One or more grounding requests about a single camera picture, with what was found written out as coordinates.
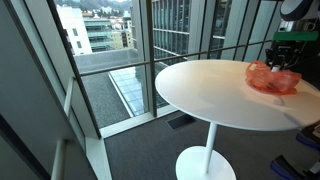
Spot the green wrist mount band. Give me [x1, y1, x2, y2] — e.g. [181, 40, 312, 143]
[272, 31, 320, 42]

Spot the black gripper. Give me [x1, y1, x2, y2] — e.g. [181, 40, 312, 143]
[265, 41, 303, 72]

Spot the white building outside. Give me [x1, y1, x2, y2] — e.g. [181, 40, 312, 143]
[55, 4, 93, 56]

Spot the black horizontal window railing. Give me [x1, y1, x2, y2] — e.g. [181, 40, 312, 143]
[73, 39, 273, 80]

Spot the black floor vent grille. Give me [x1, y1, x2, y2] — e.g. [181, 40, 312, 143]
[165, 114, 197, 132]

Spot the thin black cable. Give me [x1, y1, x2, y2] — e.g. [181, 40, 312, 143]
[293, 49, 320, 69]

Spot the glass skylight roof outside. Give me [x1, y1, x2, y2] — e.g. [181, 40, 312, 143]
[108, 65, 150, 117]

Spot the blue and black stand foot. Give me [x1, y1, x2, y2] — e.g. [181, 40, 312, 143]
[270, 154, 320, 180]
[295, 123, 320, 152]

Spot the orange plastic bag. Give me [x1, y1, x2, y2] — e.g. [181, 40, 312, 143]
[244, 60, 303, 96]

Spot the white table pedestal with base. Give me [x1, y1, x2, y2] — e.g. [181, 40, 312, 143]
[175, 121, 237, 180]

